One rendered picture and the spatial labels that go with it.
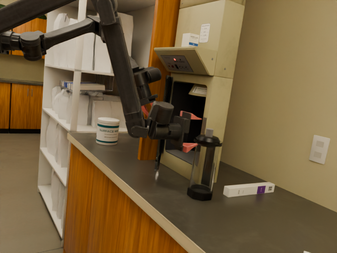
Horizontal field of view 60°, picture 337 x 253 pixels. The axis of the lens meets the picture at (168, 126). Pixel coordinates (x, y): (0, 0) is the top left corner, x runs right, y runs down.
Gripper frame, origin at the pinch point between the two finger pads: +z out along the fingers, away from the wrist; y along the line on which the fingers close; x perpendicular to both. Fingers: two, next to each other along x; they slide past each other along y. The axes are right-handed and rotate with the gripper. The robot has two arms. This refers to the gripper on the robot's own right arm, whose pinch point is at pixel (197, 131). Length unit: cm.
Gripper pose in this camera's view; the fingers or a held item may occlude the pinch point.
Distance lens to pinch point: 108.7
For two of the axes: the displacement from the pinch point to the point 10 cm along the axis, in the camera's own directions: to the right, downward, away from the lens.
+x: -5.4, -2.0, 8.2
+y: 1.3, -9.8, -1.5
